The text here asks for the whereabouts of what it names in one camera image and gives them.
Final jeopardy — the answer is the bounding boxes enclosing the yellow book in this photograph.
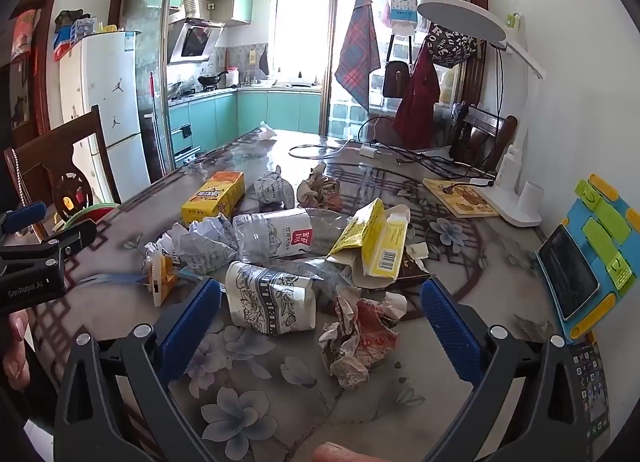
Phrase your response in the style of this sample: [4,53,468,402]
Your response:
[422,177,501,219]

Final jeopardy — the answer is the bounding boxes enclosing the black cable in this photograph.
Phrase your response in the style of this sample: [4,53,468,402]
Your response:
[350,115,497,188]

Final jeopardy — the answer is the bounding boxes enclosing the carved wooden chair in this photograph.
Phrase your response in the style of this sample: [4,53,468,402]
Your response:
[4,105,123,239]

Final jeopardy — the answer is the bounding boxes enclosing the brown bag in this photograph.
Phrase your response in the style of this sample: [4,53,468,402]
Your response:
[382,60,412,100]

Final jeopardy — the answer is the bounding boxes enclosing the red garment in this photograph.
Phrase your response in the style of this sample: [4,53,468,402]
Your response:
[392,40,442,151]

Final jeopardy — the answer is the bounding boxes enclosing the teal kitchen cabinets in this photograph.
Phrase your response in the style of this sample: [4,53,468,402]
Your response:
[167,89,324,157]

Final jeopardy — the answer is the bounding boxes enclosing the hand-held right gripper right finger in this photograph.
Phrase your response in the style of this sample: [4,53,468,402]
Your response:
[419,277,591,462]

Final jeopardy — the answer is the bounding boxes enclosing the plaid cloth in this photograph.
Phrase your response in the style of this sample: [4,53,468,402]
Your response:
[334,0,382,113]

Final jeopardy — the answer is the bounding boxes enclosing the person's right hand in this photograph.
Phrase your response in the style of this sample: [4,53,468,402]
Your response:
[312,442,373,462]

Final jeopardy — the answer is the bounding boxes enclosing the dark brown cigarette pack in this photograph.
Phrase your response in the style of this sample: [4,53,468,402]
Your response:
[357,256,431,289]

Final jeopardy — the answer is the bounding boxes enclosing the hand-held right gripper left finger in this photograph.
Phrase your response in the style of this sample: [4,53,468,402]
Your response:
[52,276,223,462]

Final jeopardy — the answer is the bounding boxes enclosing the red bin with green rim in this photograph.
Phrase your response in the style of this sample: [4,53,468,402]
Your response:
[52,202,120,234]

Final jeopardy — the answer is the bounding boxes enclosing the yellow orange box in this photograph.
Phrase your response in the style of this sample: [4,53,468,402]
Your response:
[181,171,246,226]

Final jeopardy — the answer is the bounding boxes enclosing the white refrigerator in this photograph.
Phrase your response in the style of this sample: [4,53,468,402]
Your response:
[60,31,152,204]

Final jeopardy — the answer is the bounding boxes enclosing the crushed patterned paper cup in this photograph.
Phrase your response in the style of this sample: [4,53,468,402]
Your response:
[225,261,317,336]

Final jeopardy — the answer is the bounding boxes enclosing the range hood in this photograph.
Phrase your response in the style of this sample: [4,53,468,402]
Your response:
[167,0,226,66]

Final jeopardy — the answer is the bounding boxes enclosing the white cable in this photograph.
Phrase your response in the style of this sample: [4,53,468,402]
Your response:
[289,139,362,161]

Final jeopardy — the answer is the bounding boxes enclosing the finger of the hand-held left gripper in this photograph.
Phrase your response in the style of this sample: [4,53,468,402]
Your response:
[0,201,47,235]
[0,219,97,263]

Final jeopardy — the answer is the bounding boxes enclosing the crushed small yellow white box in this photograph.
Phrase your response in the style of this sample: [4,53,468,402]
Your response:
[144,237,193,307]

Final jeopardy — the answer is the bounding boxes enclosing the crushed clear plastic bottle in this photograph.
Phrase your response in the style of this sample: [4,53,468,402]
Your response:
[232,207,362,263]

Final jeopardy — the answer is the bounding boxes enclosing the crumpled white paper ball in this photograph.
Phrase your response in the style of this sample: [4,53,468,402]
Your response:
[253,165,296,209]

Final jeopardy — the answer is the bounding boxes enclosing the crumpled brown paper ball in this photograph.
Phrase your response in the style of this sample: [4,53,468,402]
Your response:
[296,163,344,209]

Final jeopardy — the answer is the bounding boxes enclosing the person's left hand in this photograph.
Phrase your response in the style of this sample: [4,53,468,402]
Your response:
[1,315,30,392]

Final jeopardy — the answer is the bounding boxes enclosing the red printed paper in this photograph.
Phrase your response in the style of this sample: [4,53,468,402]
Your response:
[320,292,408,389]

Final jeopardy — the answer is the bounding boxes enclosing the torn yellow carton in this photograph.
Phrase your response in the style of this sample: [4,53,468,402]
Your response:
[327,198,412,278]

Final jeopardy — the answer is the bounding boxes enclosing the red broom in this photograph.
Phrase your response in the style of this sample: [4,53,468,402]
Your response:
[148,74,169,181]

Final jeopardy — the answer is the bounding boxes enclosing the white desk lamp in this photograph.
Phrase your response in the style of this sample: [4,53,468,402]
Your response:
[416,0,547,229]

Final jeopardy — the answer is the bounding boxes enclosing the wooden chair with dark cushion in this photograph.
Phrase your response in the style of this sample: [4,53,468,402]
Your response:
[449,102,519,164]

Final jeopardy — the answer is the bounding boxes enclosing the black printed bag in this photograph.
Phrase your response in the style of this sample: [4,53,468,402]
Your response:
[425,22,479,69]

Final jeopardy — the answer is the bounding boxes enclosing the tablet in blue green case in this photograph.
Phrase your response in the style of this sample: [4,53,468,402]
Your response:
[536,173,634,343]

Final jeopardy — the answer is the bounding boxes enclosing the sliding glass door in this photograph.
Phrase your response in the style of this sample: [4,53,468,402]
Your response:
[111,0,182,179]

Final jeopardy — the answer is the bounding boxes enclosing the smartphone with lit icons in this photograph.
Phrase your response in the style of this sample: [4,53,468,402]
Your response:
[565,339,612,449]

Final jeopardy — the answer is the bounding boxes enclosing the crumpled newspaper ball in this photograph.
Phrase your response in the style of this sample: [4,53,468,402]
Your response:
[171,216,241,274]

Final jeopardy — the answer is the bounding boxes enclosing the smartphone with dark screen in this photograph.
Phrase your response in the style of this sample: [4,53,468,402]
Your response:
[537,225,601,321]

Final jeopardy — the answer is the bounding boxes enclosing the blue red box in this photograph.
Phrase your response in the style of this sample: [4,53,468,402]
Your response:
[52,26,83,62]

